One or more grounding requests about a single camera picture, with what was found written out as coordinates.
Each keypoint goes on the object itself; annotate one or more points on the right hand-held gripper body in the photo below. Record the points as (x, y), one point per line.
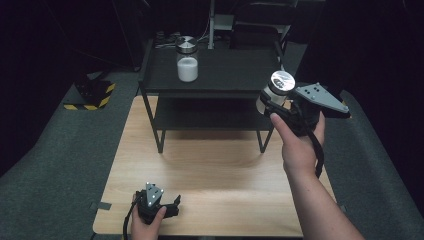
(316, 98)

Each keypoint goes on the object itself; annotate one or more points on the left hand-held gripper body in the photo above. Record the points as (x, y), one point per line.
(151, 203)

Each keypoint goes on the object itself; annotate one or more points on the glass jar with metal lid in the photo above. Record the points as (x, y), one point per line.
(282, 81)
(187, 68)

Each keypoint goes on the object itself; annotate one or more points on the black two-tier shelf rack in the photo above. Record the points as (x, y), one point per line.
(230, 71)

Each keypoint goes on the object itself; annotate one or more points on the person's left hand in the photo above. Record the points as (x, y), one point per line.
(143, 231)

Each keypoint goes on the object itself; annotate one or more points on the person's right hand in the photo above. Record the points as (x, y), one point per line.
(298, 153)

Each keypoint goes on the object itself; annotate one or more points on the black yellow-striped stand base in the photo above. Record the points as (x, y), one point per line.
(91, 91)
(344, 104)

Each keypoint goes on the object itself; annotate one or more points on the grey tape piece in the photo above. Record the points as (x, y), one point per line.
(343, 208)
(101, 206)

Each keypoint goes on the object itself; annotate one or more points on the black chair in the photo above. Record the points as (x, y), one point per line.
(255, 33)

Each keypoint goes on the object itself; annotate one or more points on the black power strip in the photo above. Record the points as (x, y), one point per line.
(166, 37)

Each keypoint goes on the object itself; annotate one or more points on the metal stand post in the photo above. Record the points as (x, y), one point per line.
(211, 23)

